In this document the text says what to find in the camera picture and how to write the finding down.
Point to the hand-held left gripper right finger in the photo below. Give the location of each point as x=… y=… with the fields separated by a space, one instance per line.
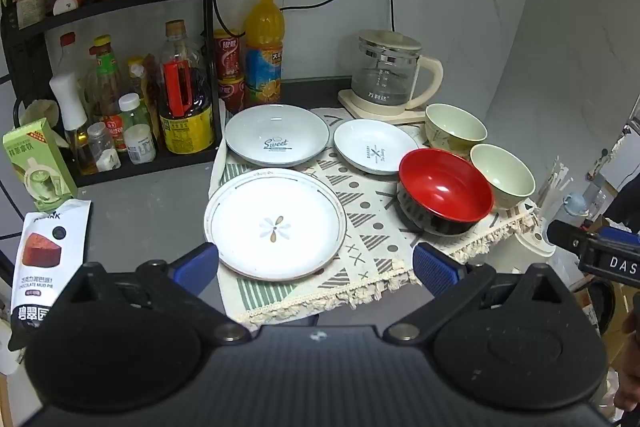
x=435 y=274

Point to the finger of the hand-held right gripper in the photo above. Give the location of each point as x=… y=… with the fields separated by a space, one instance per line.
x=565 y=234

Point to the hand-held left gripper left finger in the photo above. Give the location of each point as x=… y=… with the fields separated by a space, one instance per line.
x=197 y=264

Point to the small white plate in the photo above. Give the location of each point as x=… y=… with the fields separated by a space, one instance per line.
x=375 y=147

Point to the white plate with blue script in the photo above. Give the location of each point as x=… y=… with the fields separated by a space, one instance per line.
x=276 y=136

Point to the bundle of wrapped chopsticks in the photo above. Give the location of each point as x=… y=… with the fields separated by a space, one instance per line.
x=555 y=179

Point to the red and black bowl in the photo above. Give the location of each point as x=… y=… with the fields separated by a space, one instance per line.
x=442 y=192

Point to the cream bowl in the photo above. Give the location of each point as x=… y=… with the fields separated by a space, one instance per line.
x=455 y=127
x=502 y=174

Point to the white plate with flower print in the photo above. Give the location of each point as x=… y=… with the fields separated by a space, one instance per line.
x=275 y=224

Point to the patterned fringed place mat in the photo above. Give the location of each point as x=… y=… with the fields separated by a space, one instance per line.
x=365 y=217

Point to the white jar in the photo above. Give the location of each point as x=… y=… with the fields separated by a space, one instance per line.
x=139 y=144

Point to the white cake snack packet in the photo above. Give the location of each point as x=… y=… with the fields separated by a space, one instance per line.
x=47 y=262

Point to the red label sauce bottle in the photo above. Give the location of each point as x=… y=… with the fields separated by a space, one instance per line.
x=116 y=129

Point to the large dark soy sauce bottle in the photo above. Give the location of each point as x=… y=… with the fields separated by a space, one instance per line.
x=186 y=107

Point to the green bottle with white cap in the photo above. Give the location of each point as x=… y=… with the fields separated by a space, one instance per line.
x=131 y=109

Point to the green drink carton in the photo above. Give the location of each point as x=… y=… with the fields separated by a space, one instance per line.
x=37 y=167

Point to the white spray bottle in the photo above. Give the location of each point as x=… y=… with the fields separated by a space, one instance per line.
x=72 y=112

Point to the yellow cap green label bottle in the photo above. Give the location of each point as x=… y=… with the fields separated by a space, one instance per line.
x=106 y=69

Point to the orange juice bottle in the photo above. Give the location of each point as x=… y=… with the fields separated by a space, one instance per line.
x=264 y=52

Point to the black metal shelf rack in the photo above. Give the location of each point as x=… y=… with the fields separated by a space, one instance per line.
x=30 y=34

